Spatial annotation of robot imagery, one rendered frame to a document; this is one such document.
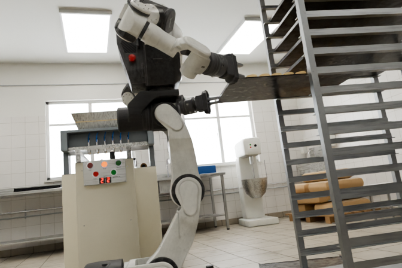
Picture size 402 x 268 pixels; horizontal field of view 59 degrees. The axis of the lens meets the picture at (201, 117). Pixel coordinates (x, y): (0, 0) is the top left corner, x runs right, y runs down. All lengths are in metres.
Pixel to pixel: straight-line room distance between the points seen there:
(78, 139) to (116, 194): 0.96
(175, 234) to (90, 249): 0.77
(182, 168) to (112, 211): 0.74
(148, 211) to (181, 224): 1.37
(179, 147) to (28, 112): 4.97
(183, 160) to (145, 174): 1.35
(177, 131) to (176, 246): 0.48
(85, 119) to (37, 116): 3.36
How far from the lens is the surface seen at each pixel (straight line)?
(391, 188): 1.70
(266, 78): 1.59
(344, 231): 1.56
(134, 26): 1.26
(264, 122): 7.01
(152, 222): 2.89
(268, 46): 2.10
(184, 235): 1.56
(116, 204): 2.19
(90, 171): 2.17
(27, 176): 6.20
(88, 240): 2.21
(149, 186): 2.89
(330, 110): 1.62
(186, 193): 1.51
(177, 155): 1.56
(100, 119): 3.01
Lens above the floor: 0.58
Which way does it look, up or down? 12 degrees up
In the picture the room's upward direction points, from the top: 7 degrees counter-clockwise
